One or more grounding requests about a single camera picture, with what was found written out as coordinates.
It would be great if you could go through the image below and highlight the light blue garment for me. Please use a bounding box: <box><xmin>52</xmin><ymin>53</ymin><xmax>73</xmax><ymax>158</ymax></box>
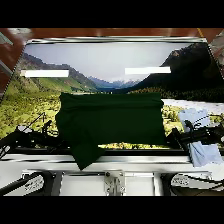
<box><xmin>178</xmin><ymin>107</ymin><xmax>224</xmax><ymax>168</ymax></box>

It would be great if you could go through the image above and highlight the silver frame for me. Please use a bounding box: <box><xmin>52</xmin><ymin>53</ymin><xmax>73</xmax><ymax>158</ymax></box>
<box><xmin>0</xmin><ymin>153</ymin><xmax>224</xmax><ymax>197</ymax></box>

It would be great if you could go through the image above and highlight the black cable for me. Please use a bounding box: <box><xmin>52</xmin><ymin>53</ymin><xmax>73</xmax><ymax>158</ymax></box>
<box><xmin>183</xmin><ymin>119</ymin><xmax>196</xmax><ymax>134</ymax></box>

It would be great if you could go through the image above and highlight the dark green T-shirt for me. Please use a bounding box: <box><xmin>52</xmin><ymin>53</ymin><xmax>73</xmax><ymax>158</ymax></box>
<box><xmin>54</xmin><ymin>91</ymin><xmax>167</xmax><ymax>171</ymax></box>

